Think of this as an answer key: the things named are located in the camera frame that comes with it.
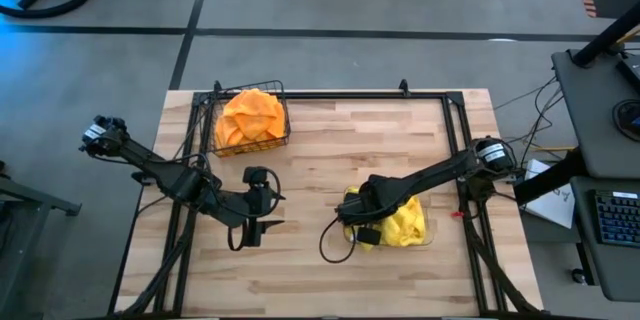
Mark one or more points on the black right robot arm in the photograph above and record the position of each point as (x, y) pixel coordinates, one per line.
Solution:
(440, 170)

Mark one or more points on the black caster wheel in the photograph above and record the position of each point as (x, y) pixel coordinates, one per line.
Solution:
(579, 276)

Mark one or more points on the yellow cloths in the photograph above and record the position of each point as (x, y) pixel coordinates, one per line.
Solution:
(405, 225)

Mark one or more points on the grey metal stand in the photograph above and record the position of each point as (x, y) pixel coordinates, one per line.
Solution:
(30, 197)

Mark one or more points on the yellow microfiber towel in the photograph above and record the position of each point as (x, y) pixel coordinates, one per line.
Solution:
(351, 191)

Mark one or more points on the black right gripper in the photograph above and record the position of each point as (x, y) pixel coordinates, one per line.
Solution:
(360, 207)

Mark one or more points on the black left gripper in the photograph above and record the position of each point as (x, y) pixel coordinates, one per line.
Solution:
(256, 205)

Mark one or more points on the black desk support beam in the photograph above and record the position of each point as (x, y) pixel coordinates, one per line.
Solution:
(555, 177)

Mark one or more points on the white paper sheet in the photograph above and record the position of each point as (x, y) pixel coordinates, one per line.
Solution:
(555, 207)

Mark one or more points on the round black desk object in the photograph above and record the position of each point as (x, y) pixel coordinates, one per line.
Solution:
(622, 120)

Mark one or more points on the black slanted pole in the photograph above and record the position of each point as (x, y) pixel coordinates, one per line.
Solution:
(605, 37)

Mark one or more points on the dark grey desk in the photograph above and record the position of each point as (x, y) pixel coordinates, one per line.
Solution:
(590, 110)
(615, 270)

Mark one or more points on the black backlit keyboard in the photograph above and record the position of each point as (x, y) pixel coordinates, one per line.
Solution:
(620, 220)

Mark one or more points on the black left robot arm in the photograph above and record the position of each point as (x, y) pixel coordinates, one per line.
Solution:
(170, 180)

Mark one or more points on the orange microfiber towel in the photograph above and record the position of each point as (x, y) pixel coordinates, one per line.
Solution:
(222, 135)
(252, 115)
(277, 132)

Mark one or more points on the black flat device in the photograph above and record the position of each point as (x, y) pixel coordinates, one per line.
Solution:
(630, 70)

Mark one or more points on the black metal table frame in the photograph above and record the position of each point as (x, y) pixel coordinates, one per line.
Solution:
(350, 95)

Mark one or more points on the clear plastic bin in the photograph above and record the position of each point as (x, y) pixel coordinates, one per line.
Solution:
(429, 232)

